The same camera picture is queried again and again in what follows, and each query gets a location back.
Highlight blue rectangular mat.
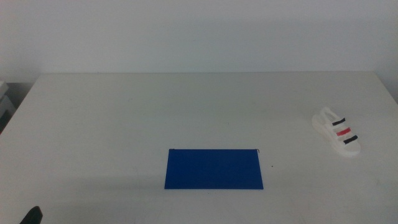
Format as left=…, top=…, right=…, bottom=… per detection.
left=164, top=148, right=264, bottom=190

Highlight white sandal, black red straps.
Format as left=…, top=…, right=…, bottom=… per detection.
left=311, top=106, right=362, bottom=158

